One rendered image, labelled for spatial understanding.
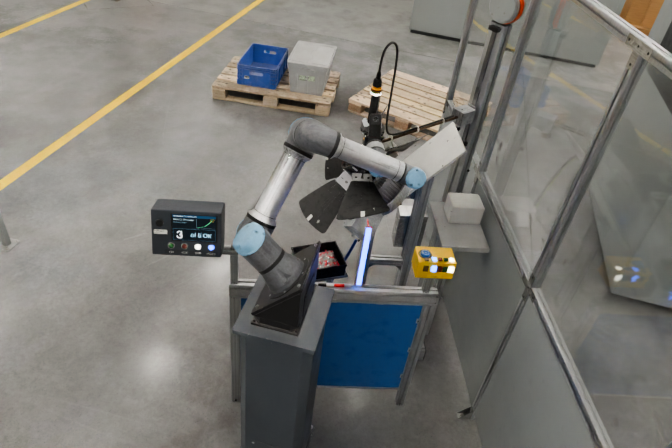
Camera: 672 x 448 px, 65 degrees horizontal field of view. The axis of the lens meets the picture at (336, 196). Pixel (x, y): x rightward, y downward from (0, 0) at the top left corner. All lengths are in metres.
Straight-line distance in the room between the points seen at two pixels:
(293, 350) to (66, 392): 1.52
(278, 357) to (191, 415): 1.03
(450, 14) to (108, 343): 6.11
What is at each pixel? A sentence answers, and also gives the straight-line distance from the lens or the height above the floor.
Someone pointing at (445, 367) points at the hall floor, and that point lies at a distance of 3.26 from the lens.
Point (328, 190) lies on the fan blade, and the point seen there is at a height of 1.06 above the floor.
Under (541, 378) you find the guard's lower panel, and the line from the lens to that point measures 2.35.
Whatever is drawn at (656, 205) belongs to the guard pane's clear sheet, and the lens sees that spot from 1.77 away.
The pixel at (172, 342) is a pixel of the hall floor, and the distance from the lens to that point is 3.23.
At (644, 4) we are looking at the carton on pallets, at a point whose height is 0.47.
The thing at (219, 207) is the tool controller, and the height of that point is 1.24.
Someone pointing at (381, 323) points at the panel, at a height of 0.63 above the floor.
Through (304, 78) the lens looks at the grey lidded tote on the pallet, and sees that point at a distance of 5.35.
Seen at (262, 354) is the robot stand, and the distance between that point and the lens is 2.04.
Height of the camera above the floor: 2.53
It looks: 36 degrees down
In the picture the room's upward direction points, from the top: 7 degrees clockwise
